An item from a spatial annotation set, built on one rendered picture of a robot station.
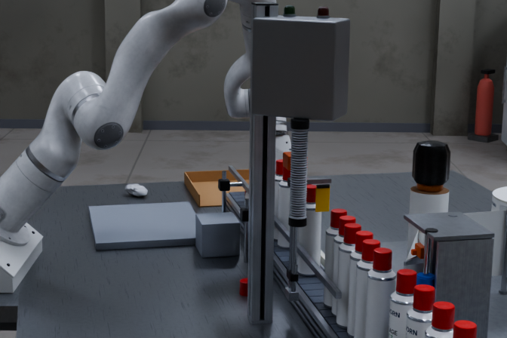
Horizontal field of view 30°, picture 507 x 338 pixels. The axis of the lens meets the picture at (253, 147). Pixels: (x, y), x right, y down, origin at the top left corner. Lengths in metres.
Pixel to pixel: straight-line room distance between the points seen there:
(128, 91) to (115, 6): 5.95
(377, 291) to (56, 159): 0.91
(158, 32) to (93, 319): 0.66
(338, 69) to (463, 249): 0.43
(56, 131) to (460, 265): 1.08
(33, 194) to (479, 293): 1.12
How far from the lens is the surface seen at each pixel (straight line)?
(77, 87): 2.28
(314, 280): 2.14
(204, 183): 3.15
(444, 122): 8.40
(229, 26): 8.25
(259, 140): 1.91
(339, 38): 1.81
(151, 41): 2.19
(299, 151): 1.82
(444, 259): 1.62
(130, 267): 2.37
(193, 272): 2.33
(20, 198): 2.31
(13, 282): 2.24
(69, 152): 2.29
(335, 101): 1.81
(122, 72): 2.20
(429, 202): 2.18
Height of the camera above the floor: 1.61
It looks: 12 degrees down
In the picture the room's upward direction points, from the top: 1 degrees clockwise
